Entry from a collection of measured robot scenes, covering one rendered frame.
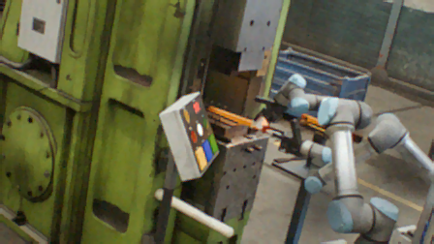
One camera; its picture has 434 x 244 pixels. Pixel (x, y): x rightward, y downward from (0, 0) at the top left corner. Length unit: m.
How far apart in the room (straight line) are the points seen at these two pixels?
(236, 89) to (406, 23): 7.65
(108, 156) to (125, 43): 0.60
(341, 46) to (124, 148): 8.58
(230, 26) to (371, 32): 8.29
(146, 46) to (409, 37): 8.18
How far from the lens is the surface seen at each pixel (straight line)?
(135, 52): 2.88
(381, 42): 10.87
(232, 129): 2.93
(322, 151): 2.72
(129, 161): 2.98
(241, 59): 2.80
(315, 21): 11.55
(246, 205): 3.23
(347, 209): 2.16
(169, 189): 2.53
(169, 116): 2.26
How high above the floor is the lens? 1.84
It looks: 17 degrees down
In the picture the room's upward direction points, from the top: 12 degrees clockwise
